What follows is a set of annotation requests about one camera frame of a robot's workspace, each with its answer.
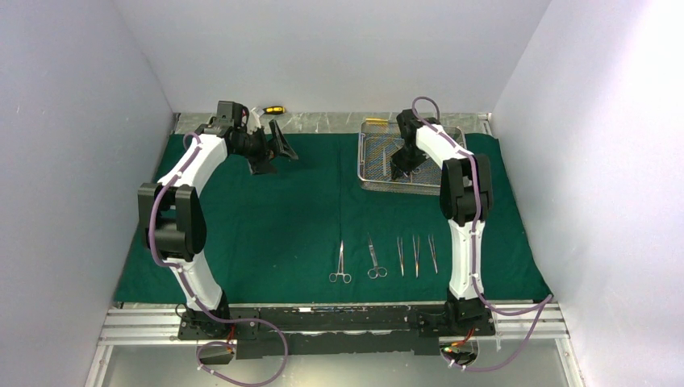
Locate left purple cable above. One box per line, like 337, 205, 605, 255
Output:
147, 133, 290, 385

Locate steel surgical scissors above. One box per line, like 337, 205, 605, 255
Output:
367, 235, 388, 280

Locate small yellow screwdriver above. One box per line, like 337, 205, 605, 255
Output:
365, 117, 390, 125

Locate steel tweezers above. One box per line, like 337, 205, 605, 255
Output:
428, 235, 439, 274
412, 235, 420, 278
396, 236, 405, 277

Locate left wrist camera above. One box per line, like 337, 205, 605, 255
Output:
213, 100, 263, 133

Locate steel surgical forceps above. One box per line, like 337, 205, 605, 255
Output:
328, 241, 352, 284

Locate wire mesh instrument tray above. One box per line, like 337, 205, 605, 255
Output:
357, 121, 441, 196

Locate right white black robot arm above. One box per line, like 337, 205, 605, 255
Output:
390, 109, 493, 320

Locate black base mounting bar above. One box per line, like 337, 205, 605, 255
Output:
177, 302, 496, 360

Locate aluminium front rail frame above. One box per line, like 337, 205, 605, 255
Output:
86, 303, 586, 386

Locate yellow black handled screwdriver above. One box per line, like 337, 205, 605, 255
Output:
264, 106, 286, 115

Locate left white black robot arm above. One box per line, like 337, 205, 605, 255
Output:
138, 119, 298, 323

